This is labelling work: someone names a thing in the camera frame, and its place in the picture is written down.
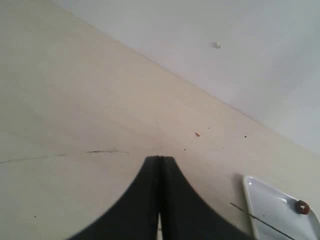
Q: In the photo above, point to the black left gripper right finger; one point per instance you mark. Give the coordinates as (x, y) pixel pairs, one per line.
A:
(184, 214)

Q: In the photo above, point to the red meatball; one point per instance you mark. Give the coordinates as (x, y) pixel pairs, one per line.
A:
(302, 207)

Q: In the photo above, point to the thin metal skewer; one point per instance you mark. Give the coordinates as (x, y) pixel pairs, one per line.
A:
(261, 221)

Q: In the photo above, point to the white rectangular plastic tray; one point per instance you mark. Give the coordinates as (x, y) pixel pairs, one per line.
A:
(277, 209)

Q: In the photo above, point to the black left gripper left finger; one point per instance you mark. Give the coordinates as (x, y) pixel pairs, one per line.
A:
(135, 215)

